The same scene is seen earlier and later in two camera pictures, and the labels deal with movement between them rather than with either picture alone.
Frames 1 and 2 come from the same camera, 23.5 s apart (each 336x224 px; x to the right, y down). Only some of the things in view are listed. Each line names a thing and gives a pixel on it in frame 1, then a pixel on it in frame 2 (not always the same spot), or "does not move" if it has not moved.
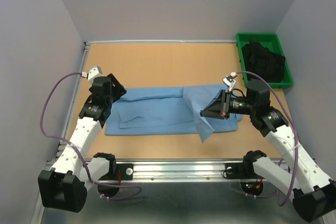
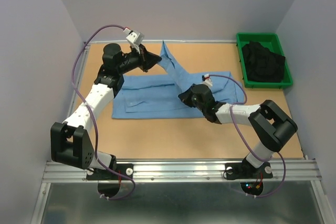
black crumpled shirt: (266, 64) does not move
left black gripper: (118, 89) to (150, 59)
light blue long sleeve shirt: (169, 110) to (156, 97)
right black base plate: (245, 170) does not move
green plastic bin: (269, 40) does not move
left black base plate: (119, 171) does not move
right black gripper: (219, 108) to (185, 96)
